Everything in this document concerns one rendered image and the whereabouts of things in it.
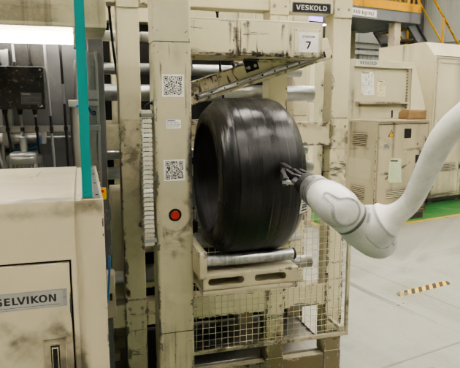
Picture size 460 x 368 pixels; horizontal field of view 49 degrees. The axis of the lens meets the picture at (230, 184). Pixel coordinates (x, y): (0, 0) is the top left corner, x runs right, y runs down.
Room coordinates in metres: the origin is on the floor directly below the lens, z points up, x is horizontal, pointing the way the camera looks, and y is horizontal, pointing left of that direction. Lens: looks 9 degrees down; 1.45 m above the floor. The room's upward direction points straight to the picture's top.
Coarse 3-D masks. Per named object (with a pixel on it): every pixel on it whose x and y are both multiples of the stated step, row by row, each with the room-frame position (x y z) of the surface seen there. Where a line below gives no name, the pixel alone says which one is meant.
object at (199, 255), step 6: (192, 246) 1.78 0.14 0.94; (198, 246) 1.75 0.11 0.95; (192, 252) 1.79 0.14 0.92; (198, 252) 1.69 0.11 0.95; (204, 252) 1.69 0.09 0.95; (198, 258) 1.69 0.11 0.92; (204, 258) 1.68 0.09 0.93; (198, 264) 1.69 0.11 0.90; (204, 264) 1.68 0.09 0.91; (198, 270) 1.69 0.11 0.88; (204, 270) 1.68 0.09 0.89; (198, 276) 1.69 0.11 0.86; (204, 276) 1.68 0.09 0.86
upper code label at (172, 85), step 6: (162, 78) 1.76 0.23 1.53; (168, 78) 1.76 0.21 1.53; (174, 78) 1.77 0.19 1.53; (180, 78) 1.77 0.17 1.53; (162, 84) 1.76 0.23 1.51; (168, 84) 1.76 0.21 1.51; (174, 84) 1.77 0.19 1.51; (180, 84) 1.77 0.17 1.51; (162, 90) 1.76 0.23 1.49; (168, 90) 1.76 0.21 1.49; (174, 90) 1.77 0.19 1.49; (180, 90) 1.77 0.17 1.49; (168, 96) 1.76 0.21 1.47; (174, 96) 1.77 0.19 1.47; (180, 96) 1.77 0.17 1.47
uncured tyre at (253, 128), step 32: (224, 128) 1.71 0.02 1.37; (256, 128) 1.71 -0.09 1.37; (288, 128) 1.74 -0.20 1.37; (224, 160) 1.66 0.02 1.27; (256, 160) 1.65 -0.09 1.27; (288, 160) 1.68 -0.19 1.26; (224, 192) 1.65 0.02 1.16; (256, 192) 1.63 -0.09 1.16; (288, 192) 1.67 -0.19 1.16; (224, 224) 1.68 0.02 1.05; (256, 224) 1.67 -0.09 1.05; (288, 224) 1.70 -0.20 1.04
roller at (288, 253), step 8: (280, 248) 1.82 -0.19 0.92; (288, 248) 1.82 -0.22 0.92; (208, 256) 1.73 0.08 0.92; (216, 256) 1.74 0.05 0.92; (224, 256) 1.74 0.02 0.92; (232, 256) 1.75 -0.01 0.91; (240, 256) 1.75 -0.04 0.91; (248, 256) 1.76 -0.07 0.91; (256, 256) 1.77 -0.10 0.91; (264, 256) 1.78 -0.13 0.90; (272, 256) 1.79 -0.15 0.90; (280, 256) 1.79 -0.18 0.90; (288, 256) 1.80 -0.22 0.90; (208, 264) 1.72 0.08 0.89; (216, 264) 1.73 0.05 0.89; (224, 264) 1.74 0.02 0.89; (232, 264) 1.75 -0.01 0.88
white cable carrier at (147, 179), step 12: (144, 120) 1.75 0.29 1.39; (144, 132) 1.75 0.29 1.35; (144, 144) 1.75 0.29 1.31; (144, 156) 1.75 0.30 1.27; (144, 168) 1.75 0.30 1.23; (144, 180) 1.75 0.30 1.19; (144, 192) 1.75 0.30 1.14; (144, 204) 1.75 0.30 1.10; (144, 216) 1.76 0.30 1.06; (144, 228) 1.78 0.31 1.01
